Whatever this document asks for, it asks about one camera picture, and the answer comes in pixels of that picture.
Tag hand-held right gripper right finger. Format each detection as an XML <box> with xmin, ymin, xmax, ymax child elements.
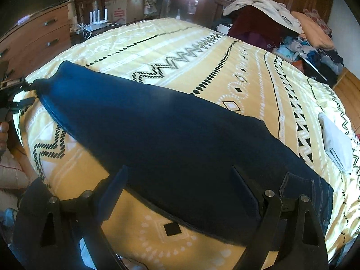
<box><xmin>231</xmin><ymin>165</ymin><xmax>329</xmax><ymax>270</ymax></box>

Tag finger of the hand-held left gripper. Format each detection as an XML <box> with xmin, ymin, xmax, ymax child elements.
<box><xmin>1</xmin><ymin>77</ymin><xmax>35</xmax><ymax>91</ymax></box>
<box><xmin>7</xmin><ymin>97</ymin><xmax>36</xmax><ymax>113</ymax></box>

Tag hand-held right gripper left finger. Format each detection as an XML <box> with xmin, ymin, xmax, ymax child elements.
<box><xmin>31</xmin><ymin>165</ymin><xmax>130</xmax><ymax>270</ymax></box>

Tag dark blue denim pants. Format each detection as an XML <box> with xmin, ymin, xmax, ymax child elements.
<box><xmin>33</xmin><ymin>60</ymin><xmax>335</xmax><ymax>252</ymax></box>

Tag person's left hand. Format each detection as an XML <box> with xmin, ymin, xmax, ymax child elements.
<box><xmin>0</xmin><ymin>121</ymin><xmax>10</xmax><ymax>158</ymax></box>

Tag wooden dresser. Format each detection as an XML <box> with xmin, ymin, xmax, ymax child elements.
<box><xmin>0</xmin><ymin>1</ymin><xmax>71</xmax><ymax>76</ymax></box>

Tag white quilted cloth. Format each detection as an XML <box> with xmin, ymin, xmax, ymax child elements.
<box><xmin>0</xmin><ymin>157</ymin><xmax>30</xmax><ymax>211</ymax></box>

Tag folded grey cloth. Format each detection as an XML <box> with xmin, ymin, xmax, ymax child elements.
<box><xmin>318</xmin><ymin>112</ymin><xmax>354</xmax><ymax>173</ymax></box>

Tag white router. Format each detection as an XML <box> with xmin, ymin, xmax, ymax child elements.
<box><xmin>88</xmin><ymin>9</ymin><xmax>110</xmax><ymax>30</ymax></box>

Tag cardboard boxes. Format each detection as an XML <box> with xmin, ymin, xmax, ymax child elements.
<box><xmin>105</xmin><ymin>0</ymin><xmax>146</xmax><ymax>24</ymax></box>

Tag yellow patterned bed sheet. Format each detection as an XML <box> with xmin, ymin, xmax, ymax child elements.
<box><xmin>17</xmin><ymin>17</ymin><xmax>360</xmax><ymax>270</ymax></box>

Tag pile of mixed clothes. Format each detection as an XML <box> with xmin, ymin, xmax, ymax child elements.
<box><xmin>271</xmin><ymin>32</ymin><xmax>346</xmax><ymax>83</ymax></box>

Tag white printed plastic bag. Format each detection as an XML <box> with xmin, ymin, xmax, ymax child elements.
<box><xmin>144</xmin><ymin>0</ymin><xmax>160</xmax><ymax>18</ymax></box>

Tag maroon garment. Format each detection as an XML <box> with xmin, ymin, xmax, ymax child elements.
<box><xmin>229</xmin><ymin>6</ymin><xmax>288</xmax><ymax>52</ymax></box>

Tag peach folded blanket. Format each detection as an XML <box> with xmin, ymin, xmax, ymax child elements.
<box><xmin>291</xmin><ymin>11</ymin><xmax>335</xmax><ymax>50</ymax></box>

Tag white garment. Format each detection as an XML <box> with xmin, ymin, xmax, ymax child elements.
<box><xmin>223</xmin><ymin>0</ymin><xmax>303</xmax><ymax>33</ymax></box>

